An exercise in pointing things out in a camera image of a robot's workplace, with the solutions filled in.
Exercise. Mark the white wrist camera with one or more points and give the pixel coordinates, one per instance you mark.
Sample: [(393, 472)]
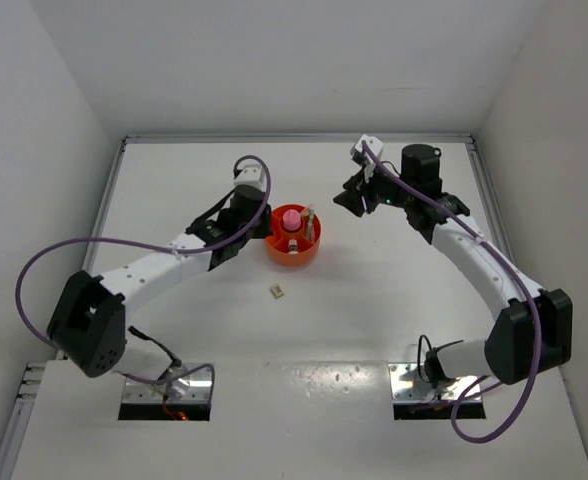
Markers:
[(252, 176), (366, 153)]

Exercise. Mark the small tan barcode box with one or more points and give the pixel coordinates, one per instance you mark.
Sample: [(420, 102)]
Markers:
[(276, 291)]

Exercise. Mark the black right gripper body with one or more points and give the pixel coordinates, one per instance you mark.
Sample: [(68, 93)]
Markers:
[(379, 190)]

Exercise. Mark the orange round divided container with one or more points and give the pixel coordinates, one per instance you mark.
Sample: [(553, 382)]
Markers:
[(296, 235)]

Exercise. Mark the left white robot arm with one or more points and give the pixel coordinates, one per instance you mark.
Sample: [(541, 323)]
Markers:
[(92, 321)]

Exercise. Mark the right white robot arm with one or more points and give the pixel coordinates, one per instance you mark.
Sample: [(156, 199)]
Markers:
[(532, 330)]

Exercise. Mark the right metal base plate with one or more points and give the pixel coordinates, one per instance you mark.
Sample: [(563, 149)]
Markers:
[(408, 388)]

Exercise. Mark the metal base plate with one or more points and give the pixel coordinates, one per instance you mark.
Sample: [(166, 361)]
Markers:
[(189, 384), (408, 388)]

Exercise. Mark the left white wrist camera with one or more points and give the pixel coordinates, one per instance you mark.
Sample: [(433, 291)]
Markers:
[(252, 176)]

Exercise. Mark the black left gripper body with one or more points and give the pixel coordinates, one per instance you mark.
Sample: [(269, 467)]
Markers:
[(260, 229)]

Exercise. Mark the green glue stick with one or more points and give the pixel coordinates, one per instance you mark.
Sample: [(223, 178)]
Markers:
[(314, 233)]

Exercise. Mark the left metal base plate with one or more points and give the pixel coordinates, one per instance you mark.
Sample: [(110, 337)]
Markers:
[(189, 384)]

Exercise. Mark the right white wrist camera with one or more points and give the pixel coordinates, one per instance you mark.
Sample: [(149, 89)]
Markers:
[(366, 153)]

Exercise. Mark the pink capped glue bottle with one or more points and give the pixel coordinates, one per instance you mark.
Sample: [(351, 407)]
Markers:
[(292, 220)]

